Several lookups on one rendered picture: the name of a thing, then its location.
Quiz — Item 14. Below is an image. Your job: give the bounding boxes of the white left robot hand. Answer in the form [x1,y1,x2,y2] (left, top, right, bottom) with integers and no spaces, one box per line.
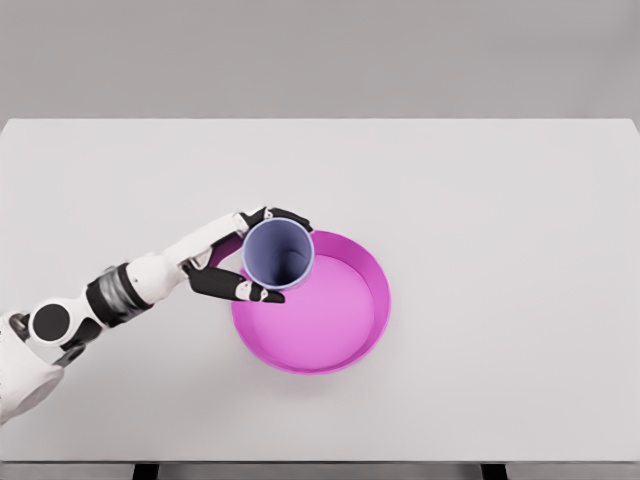
[165,204,315,305]

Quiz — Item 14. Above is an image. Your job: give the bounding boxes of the lavender blue cup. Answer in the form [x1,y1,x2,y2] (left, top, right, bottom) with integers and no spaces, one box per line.
[241,217,316,294]

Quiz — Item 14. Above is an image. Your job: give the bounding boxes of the pink round plate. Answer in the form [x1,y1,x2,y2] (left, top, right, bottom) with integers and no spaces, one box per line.
[209,229,392,376]

